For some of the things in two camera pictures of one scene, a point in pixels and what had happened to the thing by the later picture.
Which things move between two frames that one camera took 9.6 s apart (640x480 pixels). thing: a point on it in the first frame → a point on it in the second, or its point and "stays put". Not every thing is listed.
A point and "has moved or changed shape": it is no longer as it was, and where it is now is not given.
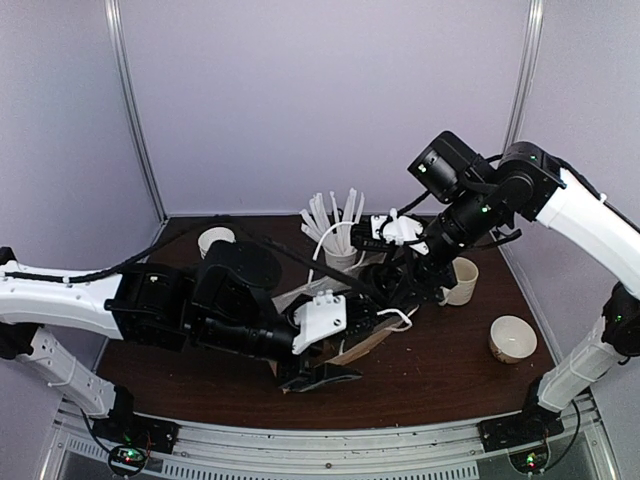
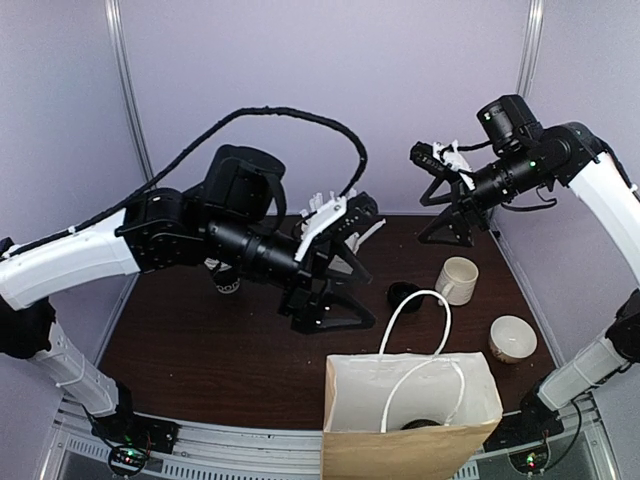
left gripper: [302, 376] → [309, 311]
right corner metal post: [526, 74] stays put
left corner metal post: [114, 22] stays put
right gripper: [422, 271] → [462, 200]
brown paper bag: [336, 284] has moved or changed shape
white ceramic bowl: [511, 339] stays put
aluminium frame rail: [442, 453] stays put
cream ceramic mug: [467, 275] stays put
